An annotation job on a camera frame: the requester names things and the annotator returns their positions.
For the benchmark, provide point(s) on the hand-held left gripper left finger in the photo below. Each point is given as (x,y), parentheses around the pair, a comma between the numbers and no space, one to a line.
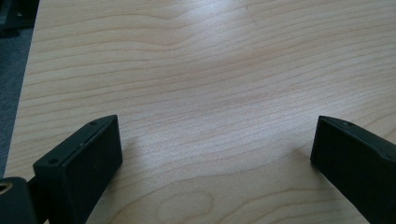
(77,168)

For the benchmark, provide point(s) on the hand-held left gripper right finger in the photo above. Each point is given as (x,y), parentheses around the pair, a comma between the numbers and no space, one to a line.
(355,161)

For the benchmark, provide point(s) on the black stand base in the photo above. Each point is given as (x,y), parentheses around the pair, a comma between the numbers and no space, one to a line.
(15,14)

